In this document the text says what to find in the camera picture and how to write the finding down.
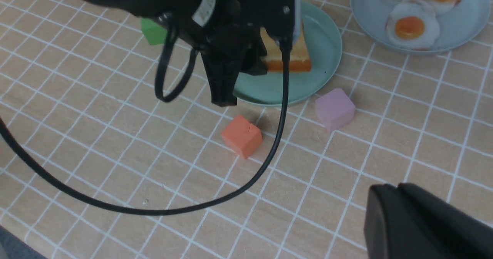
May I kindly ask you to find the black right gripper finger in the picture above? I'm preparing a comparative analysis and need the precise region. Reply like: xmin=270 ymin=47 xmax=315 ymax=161
xmin=363 ymin=183 xmax=493 ymax=259

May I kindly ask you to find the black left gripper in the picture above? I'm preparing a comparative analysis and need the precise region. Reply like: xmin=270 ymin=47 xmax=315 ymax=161
xmin=84 ymin=0 xmax=301 ymax=107

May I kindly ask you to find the toast slice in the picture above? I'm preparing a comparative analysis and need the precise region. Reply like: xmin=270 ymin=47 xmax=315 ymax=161
xmin=259 ymin=25 xmax=312 ymax=73

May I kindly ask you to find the orange-red cube block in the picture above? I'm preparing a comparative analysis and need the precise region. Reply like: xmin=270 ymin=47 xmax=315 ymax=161
xmin=221 ymin=115 xmax=263 ymax=159

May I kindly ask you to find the teal centre plate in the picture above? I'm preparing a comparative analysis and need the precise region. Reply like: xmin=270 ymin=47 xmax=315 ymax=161
xmin=233 ymin=2 xmax=342 ymax=106

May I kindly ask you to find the green cube block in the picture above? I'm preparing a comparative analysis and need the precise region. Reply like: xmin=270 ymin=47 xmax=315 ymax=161
xmin=141 ymin=18 xmax=168 ymax=46

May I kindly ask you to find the pink cube block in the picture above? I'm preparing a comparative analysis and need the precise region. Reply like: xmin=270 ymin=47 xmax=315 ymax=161
xmin=315 ymin=88 xmax=356 ymax=132

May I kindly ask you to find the grey-blue plate under eggs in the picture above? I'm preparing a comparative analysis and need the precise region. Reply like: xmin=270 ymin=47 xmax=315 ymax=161
xmin=350 ymin=0 xmax=491 ymax=56

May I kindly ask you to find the fried egg front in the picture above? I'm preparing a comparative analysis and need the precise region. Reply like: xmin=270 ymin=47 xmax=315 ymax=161
xmin=385 ymin=0 xmax=441 ymax=50

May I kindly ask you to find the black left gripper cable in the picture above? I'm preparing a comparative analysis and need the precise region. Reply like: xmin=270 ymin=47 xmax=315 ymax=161
xmin=0 ymin=12 xmax=292 ymax=216

